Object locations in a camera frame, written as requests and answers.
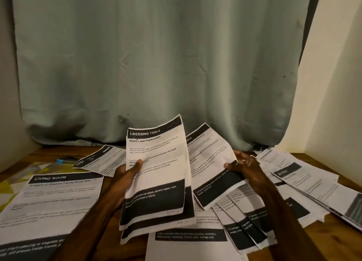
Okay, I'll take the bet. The person's right hand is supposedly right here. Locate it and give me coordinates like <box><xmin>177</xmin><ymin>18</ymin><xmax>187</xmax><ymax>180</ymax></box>
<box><xmin>224</xmin><ymin>150</ymin><xmax>275</xmax><ymax>193</ymax></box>

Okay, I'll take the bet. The person's left hand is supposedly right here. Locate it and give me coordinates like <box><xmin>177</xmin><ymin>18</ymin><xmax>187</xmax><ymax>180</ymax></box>
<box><xmin>102</xmin><ymin>159</ymin><xmax>144</xmax><ymax>213</ymax></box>

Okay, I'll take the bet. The single sheet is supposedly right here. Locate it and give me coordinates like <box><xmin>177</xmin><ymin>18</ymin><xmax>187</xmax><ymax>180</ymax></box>
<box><xmin>72</xmin><ymin>145</ymin><xmax>127</xmax><ymax>177</ymax></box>

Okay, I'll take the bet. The dressing table paper stack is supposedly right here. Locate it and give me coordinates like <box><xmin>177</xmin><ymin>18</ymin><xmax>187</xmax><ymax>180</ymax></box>
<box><xmin>120</xmin><ymin>184</ymin><xmax>198</xmax><ymax>245</ymax></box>

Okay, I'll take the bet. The printed papers pile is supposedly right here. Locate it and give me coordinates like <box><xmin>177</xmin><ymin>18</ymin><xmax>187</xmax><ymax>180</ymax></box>
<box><xmin>212</xmin><ymin>147</ymin><xmax>362</xmax><ymax>253</ymax></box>

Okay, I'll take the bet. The yellow patterned folder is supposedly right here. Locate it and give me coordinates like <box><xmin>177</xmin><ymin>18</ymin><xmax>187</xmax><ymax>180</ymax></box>
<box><xmin>0</xmin><ymin>162</ymin><xmax>80</xmax><ymax>210</ymax></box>

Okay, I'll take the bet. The person's right forearm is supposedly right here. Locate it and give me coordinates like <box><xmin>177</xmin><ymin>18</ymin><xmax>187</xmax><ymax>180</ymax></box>
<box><xmin>257</xmin><ymin>181</ymin><xmax>331</xmax><ymax>261</ymax></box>

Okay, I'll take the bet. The person's left forearm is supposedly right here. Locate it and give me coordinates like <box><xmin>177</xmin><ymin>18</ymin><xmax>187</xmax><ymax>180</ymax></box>
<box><xmin>54</xmin><ymin>198</ymin><xmax>128</xmax><ymax>261</ymax></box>

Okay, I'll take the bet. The blue pen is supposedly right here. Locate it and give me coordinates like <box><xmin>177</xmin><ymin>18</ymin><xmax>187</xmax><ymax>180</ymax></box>
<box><xmin>55</xmin><ymin>156</ymin><xmax>86</xmax><ymax>164</ymax></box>

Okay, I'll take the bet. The pale green curtain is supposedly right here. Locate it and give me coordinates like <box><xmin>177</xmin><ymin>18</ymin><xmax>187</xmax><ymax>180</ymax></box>
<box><xmin>10</xmin><ymin>0</ymin><xmax>323</xmax><ymax>151</ymax></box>

